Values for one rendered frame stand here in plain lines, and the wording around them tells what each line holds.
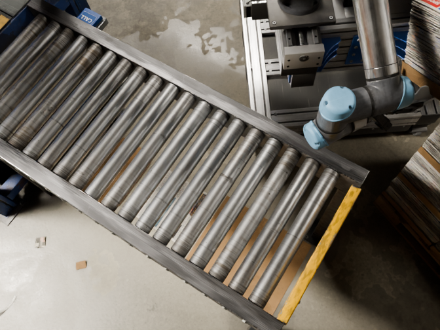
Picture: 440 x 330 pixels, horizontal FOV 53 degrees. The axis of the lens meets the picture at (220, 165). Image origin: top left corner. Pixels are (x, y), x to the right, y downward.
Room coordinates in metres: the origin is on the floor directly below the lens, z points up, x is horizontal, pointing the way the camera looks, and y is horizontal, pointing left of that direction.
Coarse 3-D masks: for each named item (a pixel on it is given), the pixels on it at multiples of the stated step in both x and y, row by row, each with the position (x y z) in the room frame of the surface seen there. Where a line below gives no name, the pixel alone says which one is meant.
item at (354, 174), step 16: (32, 0) 1.28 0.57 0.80; (48, 16) 1.19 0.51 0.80; (64, 16) 1.18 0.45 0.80; (80, 32) 1.09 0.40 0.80; (96, 32) 1.08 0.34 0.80; (112, 48) 1.00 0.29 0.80; (128, 48) 0.99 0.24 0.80; (144, 64) 0.91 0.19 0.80; (160, 64) 0.90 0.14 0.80; (176, 80) 0.83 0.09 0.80; (192, 80) 0.81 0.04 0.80; (208, 96) 0.74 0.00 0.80; (224, 96) 0.73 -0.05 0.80; (240, 112) 0.67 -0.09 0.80; (256, 112) 0.66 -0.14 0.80; (256, 128) 0.60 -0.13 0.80; (272, 128) 0.59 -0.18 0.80; (288, 128) 0.58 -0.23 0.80; (288, 144) 0.53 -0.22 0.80; (304, 144) 0.52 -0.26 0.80; (320, 160) 0.46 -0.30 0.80; (336, 160) 0.45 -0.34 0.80; (352, 176) 0.39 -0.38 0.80
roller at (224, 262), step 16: (288, 160) 0.48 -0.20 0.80; (272, 176) 0.44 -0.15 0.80; (288, 176) 0.43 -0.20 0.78; (272, 192) 0.39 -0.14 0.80; (256, 208) 0.35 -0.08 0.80; (240, 224) 0.31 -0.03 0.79; (256, 224) 0.30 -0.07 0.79; (240, 240) 0.26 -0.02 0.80; (224, 256) 0.23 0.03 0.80; (208, 272) 0.20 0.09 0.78; (224, 272) 0.19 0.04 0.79
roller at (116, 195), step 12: (180, 96) 0.77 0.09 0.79; (192, 96) 0.76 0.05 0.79; (180, 108) 0.72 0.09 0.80; (168, 120) 0.68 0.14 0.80; (180, 120) 0.69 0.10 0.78; (156, 132) 0.65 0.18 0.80; (168, 132) 0.65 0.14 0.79; (144, 144) 0.62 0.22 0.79; (156, 144) 0.61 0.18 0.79; (144, 156) 0.57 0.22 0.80; (132, 168) 0.54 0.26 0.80; (144, 168) 0.54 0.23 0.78; (120, 180) 0.51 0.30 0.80; (132, 180) 0.51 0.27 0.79; (108, 192) 0.48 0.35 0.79; (120, 192) 0.47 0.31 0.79; (108, 204) 0.44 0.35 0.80
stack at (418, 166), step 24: (432, 144) 0.48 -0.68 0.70; (408, 168) 0.49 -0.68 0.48; (432, 168) 0.43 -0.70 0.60; (408, 192) 0.43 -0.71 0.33; (432, 192) 0.38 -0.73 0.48; (384, 216) 0.43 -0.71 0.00; (408, 216) 0.37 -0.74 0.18; (432, 216) 0.32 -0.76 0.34; (408, 240) 0.30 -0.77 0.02; (432, 240) 0.25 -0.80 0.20; (432, 264) 0.18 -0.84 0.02
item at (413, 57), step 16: (416, 0) 0.67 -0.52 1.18; (432, 0) 0.65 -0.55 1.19; (416, 16) 0.64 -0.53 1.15; (432, 16) 0.61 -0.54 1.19; (416, 32) 0.63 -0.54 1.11; (432, 32) 0.60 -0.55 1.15; (416, 48) 0.61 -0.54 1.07; (432, 48) 0.57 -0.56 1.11; (416, 64) 0.58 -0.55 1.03; (432, 64) 0.55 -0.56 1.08; (432, 80) 0.53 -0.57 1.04
